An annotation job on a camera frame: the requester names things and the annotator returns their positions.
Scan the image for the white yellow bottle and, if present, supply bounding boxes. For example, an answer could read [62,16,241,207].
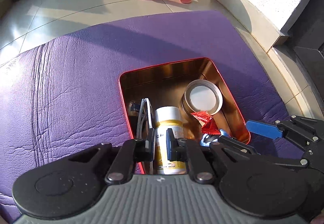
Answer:
[155,106,186,175]

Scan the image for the red snack packet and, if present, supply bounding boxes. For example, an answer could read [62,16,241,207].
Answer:
[191,111,221,135]

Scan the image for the small blue cream tin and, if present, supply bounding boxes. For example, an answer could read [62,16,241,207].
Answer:
[127,101,141,117]

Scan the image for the white sunglasses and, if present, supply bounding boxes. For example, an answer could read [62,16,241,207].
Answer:
[136,98,155,139]

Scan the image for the round metal tin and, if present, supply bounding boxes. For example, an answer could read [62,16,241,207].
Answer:
[181,80,223,115]

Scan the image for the red metal tin box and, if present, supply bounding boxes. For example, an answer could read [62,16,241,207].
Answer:
[119,58,251,144]

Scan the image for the purple floor mat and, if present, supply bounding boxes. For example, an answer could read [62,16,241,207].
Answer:
[1,10,289,222]

